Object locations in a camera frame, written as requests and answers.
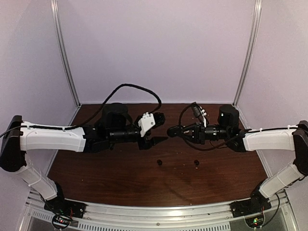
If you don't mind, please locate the right circuit board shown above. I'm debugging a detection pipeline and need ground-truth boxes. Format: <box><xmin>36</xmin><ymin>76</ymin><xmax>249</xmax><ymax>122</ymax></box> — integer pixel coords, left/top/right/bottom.
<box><xmin>245</xmin><ymin>215</ymin><xmax>265</xmax><ymax>229</ymax></box>

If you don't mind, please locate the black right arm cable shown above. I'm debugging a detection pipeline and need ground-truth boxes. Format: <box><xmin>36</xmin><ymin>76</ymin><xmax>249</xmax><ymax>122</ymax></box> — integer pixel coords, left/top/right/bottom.
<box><xmin>179</xmin><ymin>103</ymin><xmax>244</xmax><ymax>152</ymax></box>

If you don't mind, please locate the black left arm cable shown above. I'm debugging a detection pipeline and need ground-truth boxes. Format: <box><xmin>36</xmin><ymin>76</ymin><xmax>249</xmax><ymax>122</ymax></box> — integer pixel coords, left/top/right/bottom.
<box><xmin>0</xmin><ymin>83</ymin><xmax>162</xmax><ymax>138</ymax></box>

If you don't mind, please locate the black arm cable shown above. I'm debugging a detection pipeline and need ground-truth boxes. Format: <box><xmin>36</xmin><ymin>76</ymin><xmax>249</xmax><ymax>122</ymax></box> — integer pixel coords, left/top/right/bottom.
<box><xmin>0</xmin><ymin>83</ymin><xmax>162</xmax><ymax>138</ymax></box>
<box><xmin>179</xmin><ymin>103</ymin><xmax>244</xmax><ymax>152</ymax></box>

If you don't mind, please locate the aluminium front rail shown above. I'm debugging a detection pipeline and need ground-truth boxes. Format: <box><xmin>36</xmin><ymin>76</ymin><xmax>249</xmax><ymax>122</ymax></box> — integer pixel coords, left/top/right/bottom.
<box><xmin>17</xmin><ymin>191</ymin><xmax>298</xmax><ymax>231</ymax></box>

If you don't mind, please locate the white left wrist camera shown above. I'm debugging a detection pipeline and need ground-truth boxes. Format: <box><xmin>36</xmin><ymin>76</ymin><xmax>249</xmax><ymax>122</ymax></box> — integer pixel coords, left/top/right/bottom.
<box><xmin>138</xmin><ymin>112</ymin><xmax>155</xmax><ymax>137</ymax></box>

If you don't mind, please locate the right aluminium frame post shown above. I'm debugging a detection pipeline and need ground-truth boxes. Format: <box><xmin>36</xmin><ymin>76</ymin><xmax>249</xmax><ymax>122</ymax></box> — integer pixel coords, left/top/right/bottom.
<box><xmin>233</xmin><ymin>0</ymin><xmax>262</xmax><ymax>107</ymax></box>

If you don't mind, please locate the left aluminium frame post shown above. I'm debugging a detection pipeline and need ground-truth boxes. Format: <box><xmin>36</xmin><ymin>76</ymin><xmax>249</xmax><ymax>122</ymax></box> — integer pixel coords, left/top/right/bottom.
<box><xmin>50</xmin><ymin>0</ymin><xmax>81</xmax><ymax>108</ymax></box>

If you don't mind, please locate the circuit board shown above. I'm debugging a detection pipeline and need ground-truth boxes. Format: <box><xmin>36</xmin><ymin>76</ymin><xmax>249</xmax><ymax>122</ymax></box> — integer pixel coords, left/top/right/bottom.
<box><xmin>51</xmin><ymin>215</ymin><xmax>73</xmax><ymax>229</ymax></box>
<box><xmin>245</xmin><ymin>215</ymin><xmax>265</xmax><ymax>229</ymax></box>

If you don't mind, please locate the left circuit board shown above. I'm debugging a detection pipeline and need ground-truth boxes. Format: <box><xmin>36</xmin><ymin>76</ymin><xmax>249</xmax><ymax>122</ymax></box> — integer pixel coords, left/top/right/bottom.
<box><xmin>51</xmin><ymin>215</ymin><xmax>73</xmax><ymax>229</ymax></box>

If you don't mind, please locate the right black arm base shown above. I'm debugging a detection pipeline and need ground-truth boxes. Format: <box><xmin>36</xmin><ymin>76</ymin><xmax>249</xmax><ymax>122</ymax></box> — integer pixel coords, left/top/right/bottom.
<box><xmin>230</xmin><ymin>181</ymin><xmax>271</xmax><ymax>218</ymax></box>

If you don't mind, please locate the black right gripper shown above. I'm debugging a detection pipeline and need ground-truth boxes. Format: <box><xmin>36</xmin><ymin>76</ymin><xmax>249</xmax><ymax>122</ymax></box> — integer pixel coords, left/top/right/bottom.
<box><xmin>176</xmin><ymin>121</ymin><xmax>230</xmax><ymax>145</ymax></box>

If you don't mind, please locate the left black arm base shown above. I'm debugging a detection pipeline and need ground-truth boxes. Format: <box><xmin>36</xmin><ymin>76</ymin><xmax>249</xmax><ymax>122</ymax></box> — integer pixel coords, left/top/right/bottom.
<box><xmin>41</xmin><ymin>182</ymin><xmax>86</xmax><ymax>218</ymax></box>

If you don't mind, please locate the aluminium frame post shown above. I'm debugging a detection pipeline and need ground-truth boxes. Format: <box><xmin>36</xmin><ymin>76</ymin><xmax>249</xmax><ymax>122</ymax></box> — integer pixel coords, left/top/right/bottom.
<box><xmin>233</xmin><ymin>0</ymin><xmax>262</xmax><ymax>107</ymax></box>
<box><xmin>50</xmin><ymin>0</ymin><xmax>81</xmax><ymax>108</ymax></box>

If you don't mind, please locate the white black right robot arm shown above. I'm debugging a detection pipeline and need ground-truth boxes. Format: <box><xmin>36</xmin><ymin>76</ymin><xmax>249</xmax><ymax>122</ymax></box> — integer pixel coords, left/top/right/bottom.
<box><xmin>175</xmin><ymin>103</ymin><xmax>308</xmax><ymax>213</ymax></box>

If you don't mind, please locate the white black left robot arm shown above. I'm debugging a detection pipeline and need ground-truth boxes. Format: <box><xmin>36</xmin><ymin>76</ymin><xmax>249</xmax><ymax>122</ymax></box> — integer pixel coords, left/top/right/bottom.
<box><xmin>0</xmin><ymin>103</ymin><xmax>167</xmax><ymax>214</ymax></box>

